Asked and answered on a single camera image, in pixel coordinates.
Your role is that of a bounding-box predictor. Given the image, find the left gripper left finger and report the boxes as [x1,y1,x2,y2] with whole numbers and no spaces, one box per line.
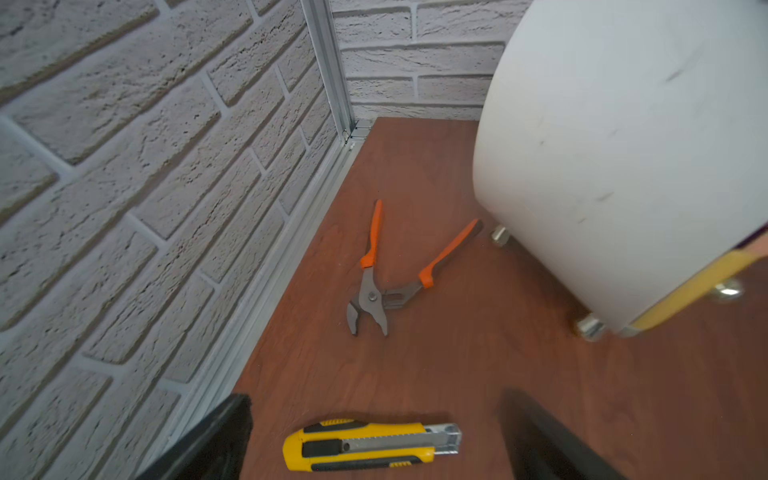
[137,394,253,480]

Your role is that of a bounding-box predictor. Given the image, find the orange top drawer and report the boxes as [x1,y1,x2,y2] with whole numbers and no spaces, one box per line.
[735,224,768,258]

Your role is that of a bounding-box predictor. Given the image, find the yellow utility knife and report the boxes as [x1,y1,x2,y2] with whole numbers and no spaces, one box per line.
[282,419,462,472]

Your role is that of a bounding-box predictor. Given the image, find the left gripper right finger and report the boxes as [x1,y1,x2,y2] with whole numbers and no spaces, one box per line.
[500,388,624,479]

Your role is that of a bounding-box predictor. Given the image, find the orange handled pliers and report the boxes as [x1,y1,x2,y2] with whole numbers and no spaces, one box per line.
[345,199,484,337]

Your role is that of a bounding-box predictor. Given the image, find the yellow drawer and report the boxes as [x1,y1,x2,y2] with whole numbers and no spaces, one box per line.
[619,249,767,337]

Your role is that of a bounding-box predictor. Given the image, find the white round drawer cabinet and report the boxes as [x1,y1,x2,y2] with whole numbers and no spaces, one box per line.
[473,1,767,341]

